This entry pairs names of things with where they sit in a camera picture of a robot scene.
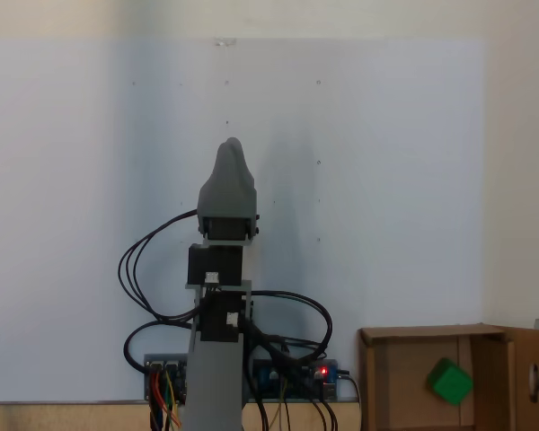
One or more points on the grey ribbed wide gripper finger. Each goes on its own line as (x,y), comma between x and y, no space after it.
(229,188)

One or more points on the green dice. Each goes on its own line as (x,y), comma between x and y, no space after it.
(450,382)

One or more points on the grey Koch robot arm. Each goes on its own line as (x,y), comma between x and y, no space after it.
(215,381)

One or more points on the clear tape piece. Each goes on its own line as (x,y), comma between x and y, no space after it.
(225,42)

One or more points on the blue power circuit board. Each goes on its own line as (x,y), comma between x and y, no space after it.
(305,381)

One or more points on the brown cardboard box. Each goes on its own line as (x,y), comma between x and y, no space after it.
(404,381)

